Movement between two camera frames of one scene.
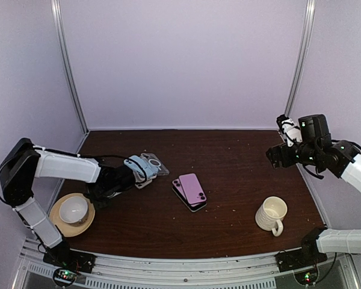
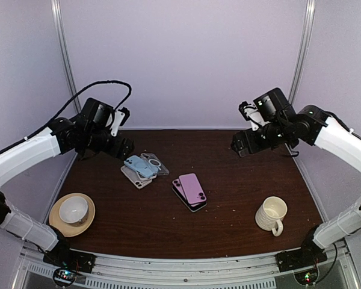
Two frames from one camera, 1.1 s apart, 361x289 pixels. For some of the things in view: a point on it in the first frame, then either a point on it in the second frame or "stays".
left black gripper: (96, 204) -> (125, 151)
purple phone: (192, 188) stays
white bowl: (74, 210) stays
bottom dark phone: (192, 209) stays
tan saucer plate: (67, 229) stays
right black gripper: (275, 159) -> (238, 139)
